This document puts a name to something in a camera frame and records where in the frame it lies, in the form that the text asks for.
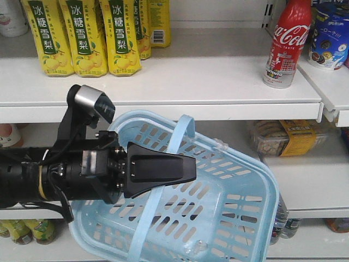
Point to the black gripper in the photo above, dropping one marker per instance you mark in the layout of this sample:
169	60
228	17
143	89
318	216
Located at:
94	169

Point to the light blue plastic basket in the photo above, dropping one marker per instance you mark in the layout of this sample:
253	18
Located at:
226	214

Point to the red coca cola bottle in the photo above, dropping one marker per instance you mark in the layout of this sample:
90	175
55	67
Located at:
289	37

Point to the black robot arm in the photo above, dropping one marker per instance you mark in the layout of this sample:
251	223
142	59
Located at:
20	175

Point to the yellow pear drink bottle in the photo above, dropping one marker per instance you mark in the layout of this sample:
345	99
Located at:
122	50
85	27
50	36

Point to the white metal shelving unit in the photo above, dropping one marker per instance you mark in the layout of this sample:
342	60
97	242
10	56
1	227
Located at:
212	71

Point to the yellow labelled pastry box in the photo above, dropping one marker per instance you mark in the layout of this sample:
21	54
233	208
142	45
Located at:
285	138

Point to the clear water bottle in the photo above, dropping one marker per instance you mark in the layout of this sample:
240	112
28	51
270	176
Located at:
280	221

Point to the blue cookie cup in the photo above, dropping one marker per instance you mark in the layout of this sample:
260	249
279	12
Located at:
329	45

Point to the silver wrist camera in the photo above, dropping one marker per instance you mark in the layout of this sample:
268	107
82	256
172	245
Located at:
92	104

